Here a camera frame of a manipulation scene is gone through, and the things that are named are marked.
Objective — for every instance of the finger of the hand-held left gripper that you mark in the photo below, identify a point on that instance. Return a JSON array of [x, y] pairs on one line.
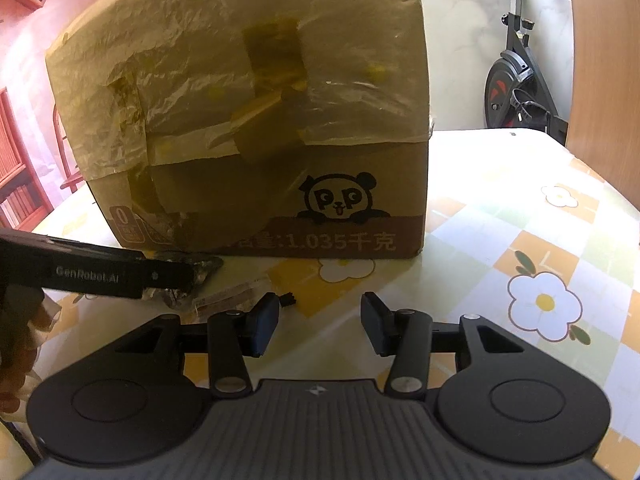
[[167, 274]]

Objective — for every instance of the floral checked tablecloth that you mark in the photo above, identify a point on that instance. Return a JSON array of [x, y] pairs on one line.
[[500, 200]]

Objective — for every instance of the wooden door panel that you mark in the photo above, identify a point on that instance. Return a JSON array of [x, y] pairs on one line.
[[607, 60]]

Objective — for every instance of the plastic-lined cardboard box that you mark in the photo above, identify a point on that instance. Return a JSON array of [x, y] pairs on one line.
[[225, 100]]

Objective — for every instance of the person's left hand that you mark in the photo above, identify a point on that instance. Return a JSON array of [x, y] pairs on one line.
[[15, 355]]

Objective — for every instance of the clear plastic strip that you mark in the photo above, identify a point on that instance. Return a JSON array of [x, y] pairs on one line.
[[225, 297]]

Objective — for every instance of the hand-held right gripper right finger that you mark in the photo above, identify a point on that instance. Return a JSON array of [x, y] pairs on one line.
[[375, 321]]

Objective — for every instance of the black exercise bike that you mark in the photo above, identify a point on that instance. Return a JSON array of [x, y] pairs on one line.
[[515, 80]]

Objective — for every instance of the dark snack packet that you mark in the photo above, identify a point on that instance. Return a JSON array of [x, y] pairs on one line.
[[205, 266]]

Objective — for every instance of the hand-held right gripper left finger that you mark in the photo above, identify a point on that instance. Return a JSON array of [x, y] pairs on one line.
[[265, 325]]

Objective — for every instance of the printed room backdrop cloth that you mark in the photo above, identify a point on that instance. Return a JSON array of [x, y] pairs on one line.
[[30, 60]]

